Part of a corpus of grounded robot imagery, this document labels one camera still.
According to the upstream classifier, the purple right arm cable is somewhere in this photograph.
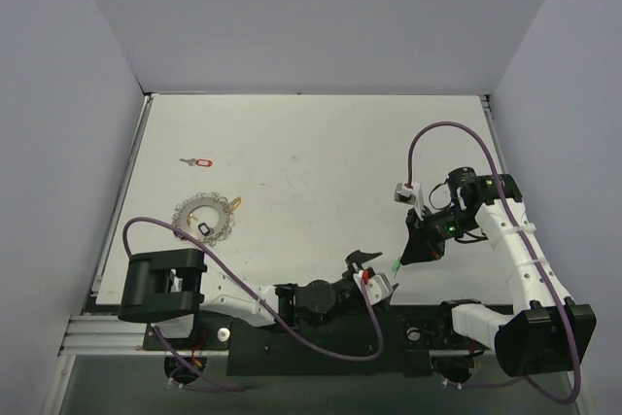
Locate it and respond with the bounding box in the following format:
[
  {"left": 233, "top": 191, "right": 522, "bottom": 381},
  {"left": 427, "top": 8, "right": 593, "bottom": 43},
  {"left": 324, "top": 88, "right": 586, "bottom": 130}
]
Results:
[{"left": 406, "top": 121, "right": 584, "bottom": 405}]

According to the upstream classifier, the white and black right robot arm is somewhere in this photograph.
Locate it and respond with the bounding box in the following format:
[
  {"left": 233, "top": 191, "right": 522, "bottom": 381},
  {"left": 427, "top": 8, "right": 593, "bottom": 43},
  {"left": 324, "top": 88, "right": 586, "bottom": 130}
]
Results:
[{"left": 395, "top": 167, "right": 597, "bottom": 377}]

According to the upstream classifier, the key with green tag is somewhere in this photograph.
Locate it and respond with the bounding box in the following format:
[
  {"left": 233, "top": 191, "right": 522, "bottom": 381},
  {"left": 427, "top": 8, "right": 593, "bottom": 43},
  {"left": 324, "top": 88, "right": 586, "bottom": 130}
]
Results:
[{"left": 392, "top": 258, "right": 401, "bottom": 275}]

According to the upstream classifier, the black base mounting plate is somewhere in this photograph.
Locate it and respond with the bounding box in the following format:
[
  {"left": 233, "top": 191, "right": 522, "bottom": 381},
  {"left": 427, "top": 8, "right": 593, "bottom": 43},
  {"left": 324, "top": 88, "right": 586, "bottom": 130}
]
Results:
[{"left": 169, "top": 305, "right": 486, "bottom": 379}]

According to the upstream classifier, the silver metal keyring disc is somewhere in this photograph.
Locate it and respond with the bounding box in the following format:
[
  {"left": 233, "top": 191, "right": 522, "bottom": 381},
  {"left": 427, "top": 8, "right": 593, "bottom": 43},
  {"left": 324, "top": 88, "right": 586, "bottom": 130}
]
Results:
[{"left": 172, "top": 192, "right": 235, "bottom": 246}]

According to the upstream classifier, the aluminium frame rail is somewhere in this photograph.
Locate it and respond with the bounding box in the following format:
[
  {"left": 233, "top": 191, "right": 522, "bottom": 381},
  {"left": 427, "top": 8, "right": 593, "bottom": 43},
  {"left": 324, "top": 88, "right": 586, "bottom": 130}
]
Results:
[{"left": 59, "top": 315, "right": 146, "bottom": 357}]

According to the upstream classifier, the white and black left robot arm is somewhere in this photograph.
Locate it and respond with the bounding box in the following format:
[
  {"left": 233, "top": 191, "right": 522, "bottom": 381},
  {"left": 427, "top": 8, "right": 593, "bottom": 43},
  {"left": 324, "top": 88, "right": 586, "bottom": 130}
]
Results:
[{"left": 119, "top": 249, "right": 397, "bottom": 349}]

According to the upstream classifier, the key with red tag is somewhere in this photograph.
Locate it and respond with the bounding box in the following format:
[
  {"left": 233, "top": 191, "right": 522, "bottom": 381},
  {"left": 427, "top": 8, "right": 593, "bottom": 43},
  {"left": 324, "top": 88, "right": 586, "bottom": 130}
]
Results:
[{"left": 180, "top": 158, "right": 213, "bottom": 168}]

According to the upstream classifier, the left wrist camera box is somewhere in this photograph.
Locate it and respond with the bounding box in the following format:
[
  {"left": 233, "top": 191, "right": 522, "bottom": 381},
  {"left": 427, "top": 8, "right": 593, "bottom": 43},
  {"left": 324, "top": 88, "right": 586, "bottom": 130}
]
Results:
[{"left": 353, "top": 268, "right": 392, "bottom": 305}]

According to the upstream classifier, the key with yellow tag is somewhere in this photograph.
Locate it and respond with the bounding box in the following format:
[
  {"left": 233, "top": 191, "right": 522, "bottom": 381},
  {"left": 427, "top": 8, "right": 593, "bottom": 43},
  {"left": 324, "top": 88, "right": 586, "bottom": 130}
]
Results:
[{"left": 229, "top": 196, "right": 242, "bottom": 212}]

